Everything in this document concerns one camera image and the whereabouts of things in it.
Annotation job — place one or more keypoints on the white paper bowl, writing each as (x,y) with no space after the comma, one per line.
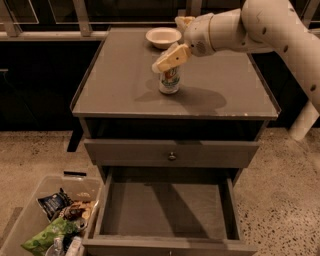
(163,37)

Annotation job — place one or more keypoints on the green chip bag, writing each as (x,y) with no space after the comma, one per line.
(40,243)

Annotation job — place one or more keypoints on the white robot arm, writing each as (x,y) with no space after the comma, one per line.
(258,25)

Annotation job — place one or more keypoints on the open grey middle drawer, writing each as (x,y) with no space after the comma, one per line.
(167,212)

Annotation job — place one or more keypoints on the clear plastic storage bin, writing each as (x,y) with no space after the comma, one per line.
(33,219)

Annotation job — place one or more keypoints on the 7up soda can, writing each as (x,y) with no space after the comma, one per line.
(169,81)

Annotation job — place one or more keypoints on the grey drawer cabinet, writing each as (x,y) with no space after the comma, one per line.
(209,113)

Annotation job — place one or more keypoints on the brown snack bag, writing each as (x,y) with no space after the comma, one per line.
(78,209)

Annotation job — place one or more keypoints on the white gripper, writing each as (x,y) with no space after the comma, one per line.
(198,36)

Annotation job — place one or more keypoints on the clear plastic bottle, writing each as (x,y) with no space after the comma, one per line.
(57,249)

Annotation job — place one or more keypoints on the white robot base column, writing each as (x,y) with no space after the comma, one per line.
(304,122)

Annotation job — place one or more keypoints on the dark blue snack bag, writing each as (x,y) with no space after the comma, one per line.
(53,204)

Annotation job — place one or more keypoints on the grey top drawer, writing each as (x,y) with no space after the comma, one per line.
(171,153)

